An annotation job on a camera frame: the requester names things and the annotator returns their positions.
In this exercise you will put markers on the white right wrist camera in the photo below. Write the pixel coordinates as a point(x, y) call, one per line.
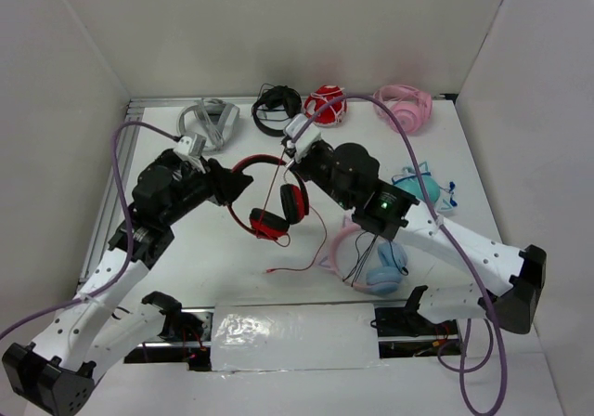
point(299, 137)

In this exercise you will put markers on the red white folded headphones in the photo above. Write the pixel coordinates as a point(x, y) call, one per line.
point(316, 104)

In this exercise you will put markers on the grey white headphones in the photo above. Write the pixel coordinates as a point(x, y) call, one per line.
point(217, 120)

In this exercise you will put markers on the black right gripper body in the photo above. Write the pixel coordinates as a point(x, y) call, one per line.
point(316, 165)

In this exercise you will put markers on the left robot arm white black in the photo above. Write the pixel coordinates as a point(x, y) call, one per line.
point(60, 368)

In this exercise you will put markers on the pink blue cat-ear headphones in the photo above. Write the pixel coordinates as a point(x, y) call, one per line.
point(364, 262)

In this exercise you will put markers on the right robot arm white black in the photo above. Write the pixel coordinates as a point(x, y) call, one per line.
point(510, 280)

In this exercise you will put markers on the red black headphones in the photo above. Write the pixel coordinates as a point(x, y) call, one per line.
point(284, 206)

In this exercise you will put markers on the white glossy cover sheet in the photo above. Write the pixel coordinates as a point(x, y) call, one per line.
point(294, 338)

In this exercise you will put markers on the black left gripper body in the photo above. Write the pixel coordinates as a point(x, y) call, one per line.
point(199, 188)

